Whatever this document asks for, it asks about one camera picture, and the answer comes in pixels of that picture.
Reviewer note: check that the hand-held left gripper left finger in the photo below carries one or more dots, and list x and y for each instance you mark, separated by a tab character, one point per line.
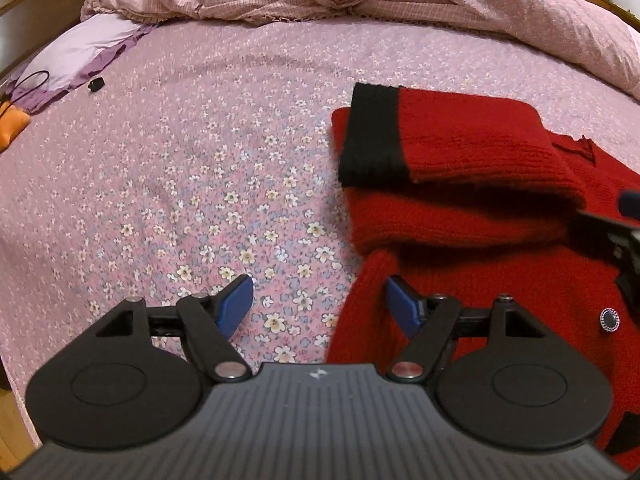
235	305

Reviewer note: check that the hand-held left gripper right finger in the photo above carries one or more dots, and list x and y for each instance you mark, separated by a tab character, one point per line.
405	305

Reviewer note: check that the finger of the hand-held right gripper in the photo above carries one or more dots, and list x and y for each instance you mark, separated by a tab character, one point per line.
631	204
600	222

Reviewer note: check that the red knit cardigan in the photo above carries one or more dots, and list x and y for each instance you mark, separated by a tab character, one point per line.
475	185

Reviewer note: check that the pink floral bedsheet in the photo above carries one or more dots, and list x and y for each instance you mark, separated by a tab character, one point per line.
200	160

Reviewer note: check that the small black object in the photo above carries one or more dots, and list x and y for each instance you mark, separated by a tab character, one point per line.
95	84

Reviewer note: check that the orange cloth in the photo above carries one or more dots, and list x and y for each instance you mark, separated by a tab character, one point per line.
12	125

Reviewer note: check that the white and purple pillow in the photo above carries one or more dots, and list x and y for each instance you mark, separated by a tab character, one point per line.
85	45

